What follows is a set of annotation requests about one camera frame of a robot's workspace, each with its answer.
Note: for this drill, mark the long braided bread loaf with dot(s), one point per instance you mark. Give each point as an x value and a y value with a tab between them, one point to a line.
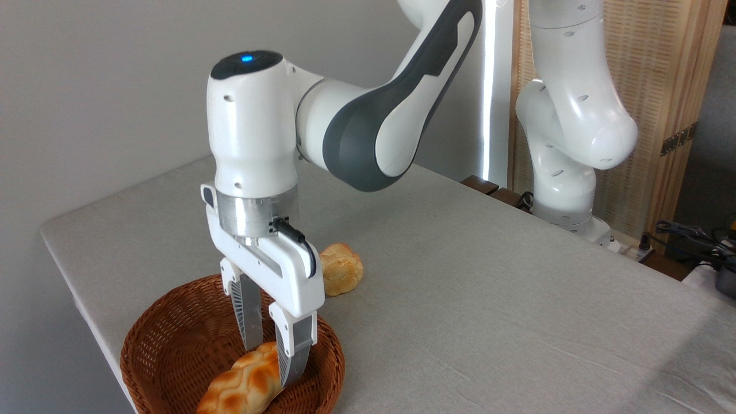
247	382

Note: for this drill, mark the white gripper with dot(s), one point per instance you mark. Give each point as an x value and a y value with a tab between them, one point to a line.
296	282

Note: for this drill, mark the dark brown wooden furniture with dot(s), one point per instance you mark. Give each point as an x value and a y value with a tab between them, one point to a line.
494	191

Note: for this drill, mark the grey round container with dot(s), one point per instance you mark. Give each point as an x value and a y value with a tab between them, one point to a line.
727	283

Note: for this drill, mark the dark metal screen hinge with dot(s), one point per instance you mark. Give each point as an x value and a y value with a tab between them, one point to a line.
678	139

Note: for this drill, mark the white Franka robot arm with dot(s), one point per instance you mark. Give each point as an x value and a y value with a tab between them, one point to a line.
253	132

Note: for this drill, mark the grey tablecloth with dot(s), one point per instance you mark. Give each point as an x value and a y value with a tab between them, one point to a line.
489	310

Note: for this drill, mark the brown woven wicker basket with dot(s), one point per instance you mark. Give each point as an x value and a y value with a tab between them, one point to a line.
172	345

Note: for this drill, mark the round golden bread roll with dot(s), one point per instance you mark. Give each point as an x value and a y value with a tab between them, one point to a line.
344	270

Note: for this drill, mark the wooden bamboo folding screen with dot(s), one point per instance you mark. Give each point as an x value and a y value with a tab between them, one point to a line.
661	69

